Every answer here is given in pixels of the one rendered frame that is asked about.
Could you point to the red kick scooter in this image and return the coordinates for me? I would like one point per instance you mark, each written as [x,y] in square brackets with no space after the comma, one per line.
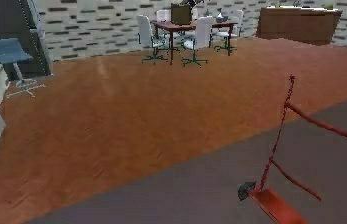
[274,203]

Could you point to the brown wooden sideboard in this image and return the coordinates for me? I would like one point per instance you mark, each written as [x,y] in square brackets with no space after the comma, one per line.
[297,25]

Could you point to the dark doorway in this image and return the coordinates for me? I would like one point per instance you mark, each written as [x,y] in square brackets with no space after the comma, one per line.
[11,23]

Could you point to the dark red dining table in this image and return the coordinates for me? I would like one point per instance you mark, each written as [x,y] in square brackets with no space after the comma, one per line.
[181,26]

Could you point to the blue swivel chair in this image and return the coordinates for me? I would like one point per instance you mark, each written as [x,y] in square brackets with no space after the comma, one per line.
[8,51]

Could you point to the grey kettle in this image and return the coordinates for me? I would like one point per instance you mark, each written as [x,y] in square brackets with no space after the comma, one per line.
[220,17]

